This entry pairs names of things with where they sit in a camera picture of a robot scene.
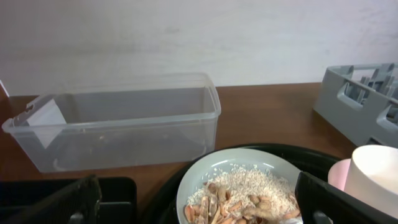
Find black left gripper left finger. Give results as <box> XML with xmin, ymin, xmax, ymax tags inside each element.
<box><xmin>3</xmin><ymin>175</ymin><xmax>102</xmax><ymax>224</ymax></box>

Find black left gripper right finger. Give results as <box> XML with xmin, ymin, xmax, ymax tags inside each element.
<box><xmin>295</xmin><ymin>172</ymin><xmax>397</xmax><ymax>224</ymax></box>

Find pink bowl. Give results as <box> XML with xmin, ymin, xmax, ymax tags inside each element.
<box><xmin>328</xmin><ymin>159</ymin><xmax>351</xmax><ymax>191</ymax></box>

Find grey plate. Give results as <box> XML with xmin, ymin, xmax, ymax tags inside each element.
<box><xmin>176</xmin><ymin>147</ymin><xmax>300</xmax><ymax>224</ymax></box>

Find white cup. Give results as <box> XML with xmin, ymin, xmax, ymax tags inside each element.
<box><xmin>344</xmin><ymin>145</ymin><xmax>397</xmax><ymax>218</ymax></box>

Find rice and peanut shells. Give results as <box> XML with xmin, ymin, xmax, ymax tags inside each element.
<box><xmin>176</xmin><ymin>163</ymin><xmax>303</xmax><ymax>224</ymax></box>

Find grey dishwasher rack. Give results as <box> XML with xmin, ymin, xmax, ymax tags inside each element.
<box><xmin>313</xmin><ymin>63</ymin><xmax>397</xmax><ymax>147</ymax></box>

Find black rectangular tray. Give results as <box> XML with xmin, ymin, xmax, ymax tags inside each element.
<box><xmin>1</xmin><ymin>177</ymin><xmax>137</xmax><ymax>224</ymax></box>

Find round black tray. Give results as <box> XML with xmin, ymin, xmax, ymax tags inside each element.
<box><xmin>139</xmin><ymin>143</ymin><xmax>339</xmax><ymax>224</ymax></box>

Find white paper label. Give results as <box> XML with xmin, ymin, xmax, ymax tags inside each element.
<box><xmin>27</xmin><ymin>100</ymin><xmax>67</xmax><ymax>149</ymax></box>

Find clear plastic bin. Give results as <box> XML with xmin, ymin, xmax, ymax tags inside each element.
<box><xmin>2</xmin><ymin>73</ymin><xmax>221</xmax><ymax>173</ymax></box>

